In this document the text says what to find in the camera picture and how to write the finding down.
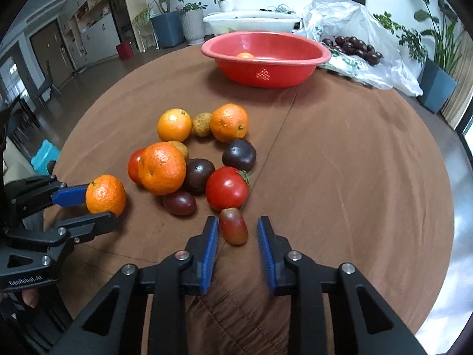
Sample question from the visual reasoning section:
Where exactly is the tall plant in blue pot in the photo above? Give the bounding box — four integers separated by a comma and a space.
131, 0, 185, 49

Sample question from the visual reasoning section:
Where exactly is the beige curtain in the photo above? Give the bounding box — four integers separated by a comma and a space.
441, 30, 473, 130

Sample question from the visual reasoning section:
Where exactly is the white plastic basin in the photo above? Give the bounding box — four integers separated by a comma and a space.
203, 12, 302, 38

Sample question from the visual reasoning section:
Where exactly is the dark chair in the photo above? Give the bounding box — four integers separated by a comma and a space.
35, 61, 63, 108

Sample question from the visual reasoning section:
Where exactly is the person's left hand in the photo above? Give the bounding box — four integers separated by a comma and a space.
20, 288, 41, 308

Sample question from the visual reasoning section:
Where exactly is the plant on white wire stand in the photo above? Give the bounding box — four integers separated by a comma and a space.
132, 5, 159, 50

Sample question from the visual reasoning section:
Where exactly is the white television cabinet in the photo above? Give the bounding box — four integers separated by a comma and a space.
236, 5, 307, 17

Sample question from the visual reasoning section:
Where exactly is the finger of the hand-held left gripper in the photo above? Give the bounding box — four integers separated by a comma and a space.
5, 212, 119, 256
5, 175, 90, 217

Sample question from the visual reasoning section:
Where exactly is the red plastic basin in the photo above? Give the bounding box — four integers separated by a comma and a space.
201, 31, 332, 88

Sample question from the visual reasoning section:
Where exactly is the bushy small-leaf plant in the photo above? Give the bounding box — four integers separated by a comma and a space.
373, 12, 429, 67

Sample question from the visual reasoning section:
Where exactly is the dark purple tomato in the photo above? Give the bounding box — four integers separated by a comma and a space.
222, 138, 257, 172
183, 158, 216, 195

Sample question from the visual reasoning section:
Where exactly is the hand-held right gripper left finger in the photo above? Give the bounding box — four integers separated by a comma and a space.
48, 215, 220, 355

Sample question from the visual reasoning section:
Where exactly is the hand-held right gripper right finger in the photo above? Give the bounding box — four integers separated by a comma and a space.
257, 215, 429, 355

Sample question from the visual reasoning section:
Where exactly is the blue stool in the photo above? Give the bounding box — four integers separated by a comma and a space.
30, 139, 61, 172

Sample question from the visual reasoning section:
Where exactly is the yellowish fruit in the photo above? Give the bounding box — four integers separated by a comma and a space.
168, 141, 190, 162

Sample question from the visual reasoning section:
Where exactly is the red tomato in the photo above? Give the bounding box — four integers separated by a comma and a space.
127, 148, 146, 185
205, 167, 251, 212

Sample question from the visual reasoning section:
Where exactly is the pile of dark plums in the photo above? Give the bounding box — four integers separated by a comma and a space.
321, 35, 385, 66

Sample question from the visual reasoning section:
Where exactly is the brown door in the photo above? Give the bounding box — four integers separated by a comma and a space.
30, 20, 74, 89

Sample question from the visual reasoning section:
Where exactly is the red-purple oval tomato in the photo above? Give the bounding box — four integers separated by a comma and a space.
219, 208, 248, 246

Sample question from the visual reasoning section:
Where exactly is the small dark plum tomato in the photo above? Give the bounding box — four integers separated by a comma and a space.
163, 191, 197, 217

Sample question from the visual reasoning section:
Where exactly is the large-leaf plant in blue pot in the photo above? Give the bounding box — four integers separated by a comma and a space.
397, 0, 461, 114

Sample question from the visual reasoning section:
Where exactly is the plant in white ribbed pot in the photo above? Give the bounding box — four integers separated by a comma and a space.
181, 2, 208, 46

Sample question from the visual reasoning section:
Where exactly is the brown kiwi fruit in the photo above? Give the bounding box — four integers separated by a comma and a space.
192, 112, 213, 137

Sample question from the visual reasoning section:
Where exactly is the white storage cabinet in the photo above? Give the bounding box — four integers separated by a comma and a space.
57, 0, 122, 71

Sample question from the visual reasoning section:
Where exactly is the red bin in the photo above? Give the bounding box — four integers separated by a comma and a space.
116, 41, 134, 60

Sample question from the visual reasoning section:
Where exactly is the clear plastic bag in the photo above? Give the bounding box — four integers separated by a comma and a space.
296, 1, 424, 97

